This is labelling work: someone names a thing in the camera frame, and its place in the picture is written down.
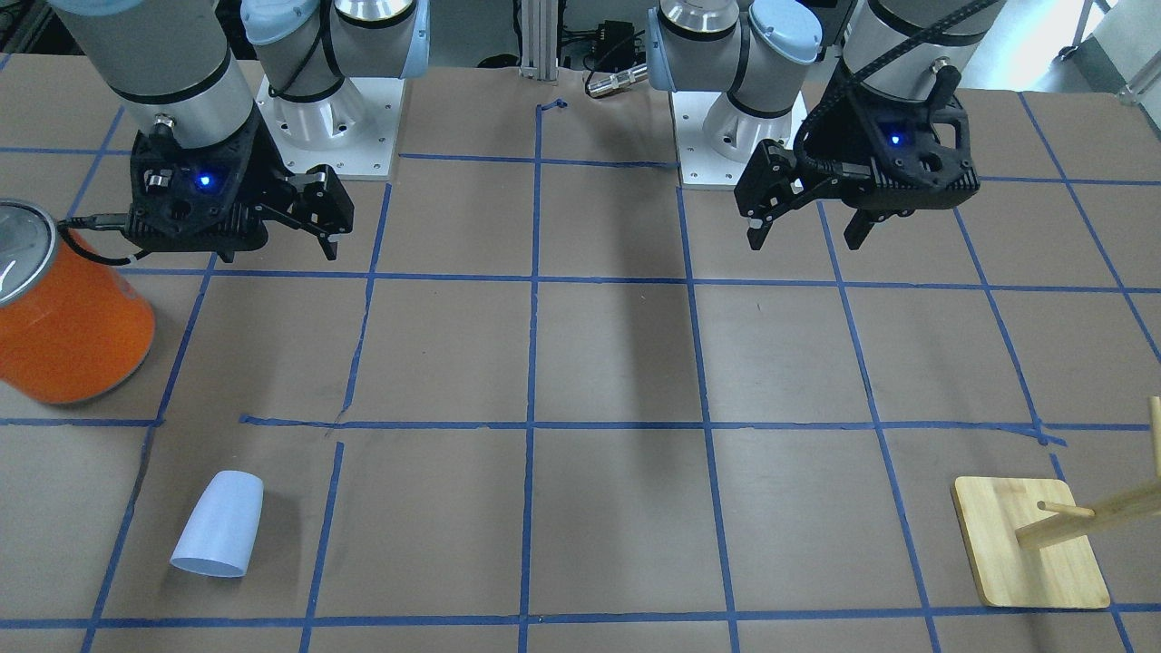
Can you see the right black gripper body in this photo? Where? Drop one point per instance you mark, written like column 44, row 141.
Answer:
column 269, row 175

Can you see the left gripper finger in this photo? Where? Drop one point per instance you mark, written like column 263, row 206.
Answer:
column 758, row 231
column 860, row 227

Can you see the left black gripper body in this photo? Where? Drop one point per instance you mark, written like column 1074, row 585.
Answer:
column 835, row 143

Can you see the light blue plastic cup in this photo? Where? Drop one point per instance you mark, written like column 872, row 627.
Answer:
column 221, row 531

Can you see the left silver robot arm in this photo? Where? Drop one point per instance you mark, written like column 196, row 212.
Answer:
column 903, row 51

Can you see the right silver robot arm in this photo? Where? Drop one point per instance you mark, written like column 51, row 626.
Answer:
column 172, row 59

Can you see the wooden cup rack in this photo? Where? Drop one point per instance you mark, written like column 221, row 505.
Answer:
column 1028, row 539

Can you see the orange cylindrical can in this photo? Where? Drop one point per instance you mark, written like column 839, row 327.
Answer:
column 71, row 329

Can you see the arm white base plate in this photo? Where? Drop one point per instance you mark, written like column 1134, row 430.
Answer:
column 715, row 139
column 354, row 131

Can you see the aluminium frame post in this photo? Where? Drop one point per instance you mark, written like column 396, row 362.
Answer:
column 538, row 40

